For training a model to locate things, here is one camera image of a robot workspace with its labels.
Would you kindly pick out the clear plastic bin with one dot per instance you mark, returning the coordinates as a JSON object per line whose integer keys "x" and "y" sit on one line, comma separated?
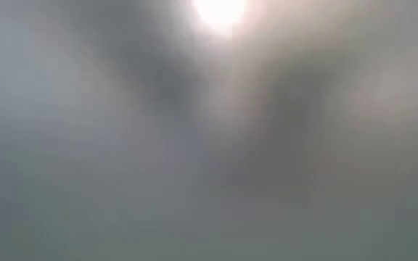
{"x": 209, "y": 217}

